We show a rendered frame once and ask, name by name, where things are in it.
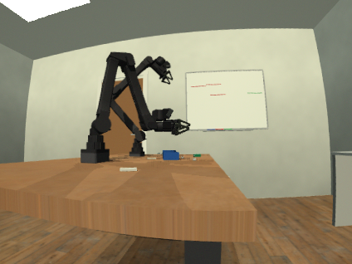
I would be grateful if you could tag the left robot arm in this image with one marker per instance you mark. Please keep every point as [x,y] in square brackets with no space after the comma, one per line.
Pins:
[139,134]

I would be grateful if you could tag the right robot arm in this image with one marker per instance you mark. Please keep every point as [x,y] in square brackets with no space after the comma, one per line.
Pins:
[101,125]

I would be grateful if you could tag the blue rack of bins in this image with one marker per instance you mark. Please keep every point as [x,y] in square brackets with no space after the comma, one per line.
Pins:
[171,155]

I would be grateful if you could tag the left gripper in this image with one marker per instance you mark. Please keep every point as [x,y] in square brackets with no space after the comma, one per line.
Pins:
[164,74]

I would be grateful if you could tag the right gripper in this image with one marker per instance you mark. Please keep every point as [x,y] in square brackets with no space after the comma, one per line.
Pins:
[176,127]

